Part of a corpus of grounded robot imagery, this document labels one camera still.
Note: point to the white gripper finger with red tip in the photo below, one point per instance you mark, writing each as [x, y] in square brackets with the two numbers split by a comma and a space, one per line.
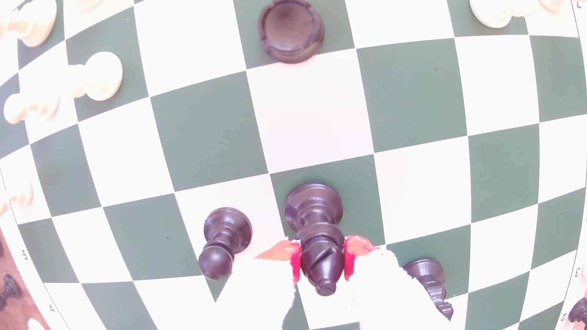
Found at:
[257, 298]
[385, 298]

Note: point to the black chess bishop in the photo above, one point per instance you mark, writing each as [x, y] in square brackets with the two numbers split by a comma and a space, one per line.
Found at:
[316, 215]

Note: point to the black chess knight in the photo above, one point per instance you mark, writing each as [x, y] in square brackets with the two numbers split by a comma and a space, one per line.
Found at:
[429, 277]

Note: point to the black chess pawn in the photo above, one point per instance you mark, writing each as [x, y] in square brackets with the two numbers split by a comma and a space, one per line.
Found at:
[225, 231]
[10, 288]
[578, 311]

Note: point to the white chess pawn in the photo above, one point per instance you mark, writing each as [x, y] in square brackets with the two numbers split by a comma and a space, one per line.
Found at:
[103, 75]
[497, 11]
[18, 196]
[30, 108]
[552, 3]

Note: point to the black chess rook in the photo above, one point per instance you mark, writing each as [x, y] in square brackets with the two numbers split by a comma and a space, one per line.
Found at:
[291, 30]

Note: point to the white chess rook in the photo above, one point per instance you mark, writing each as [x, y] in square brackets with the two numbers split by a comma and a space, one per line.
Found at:
[88, 3]

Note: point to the green white chessboard mat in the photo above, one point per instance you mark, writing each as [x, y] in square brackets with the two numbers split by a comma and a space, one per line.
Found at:
[412, 91]

